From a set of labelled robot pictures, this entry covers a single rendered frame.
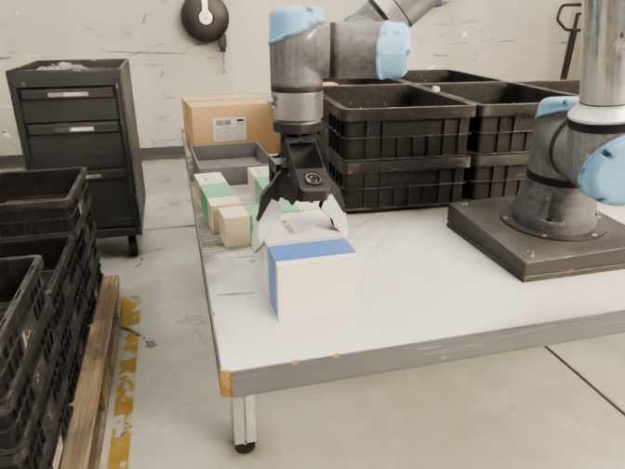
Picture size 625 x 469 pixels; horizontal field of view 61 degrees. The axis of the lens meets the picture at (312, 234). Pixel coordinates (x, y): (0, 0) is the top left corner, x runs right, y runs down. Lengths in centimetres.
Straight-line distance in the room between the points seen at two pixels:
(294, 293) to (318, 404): 99
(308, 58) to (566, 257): 53
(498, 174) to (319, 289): 64
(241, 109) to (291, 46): 92
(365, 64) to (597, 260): 52
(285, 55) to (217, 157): 92
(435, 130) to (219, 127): 72
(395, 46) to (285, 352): 43
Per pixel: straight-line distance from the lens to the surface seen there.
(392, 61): 76
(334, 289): 76
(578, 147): 88
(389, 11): 88
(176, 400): 177
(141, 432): 169
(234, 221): 99
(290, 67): 75
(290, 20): 74
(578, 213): 103
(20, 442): 117
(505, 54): 547
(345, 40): 75
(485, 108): 121
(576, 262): 98
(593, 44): 85
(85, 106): 256
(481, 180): 126
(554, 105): 99
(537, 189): 103
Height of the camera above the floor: 110
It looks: 22 degrees down
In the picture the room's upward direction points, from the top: straight up
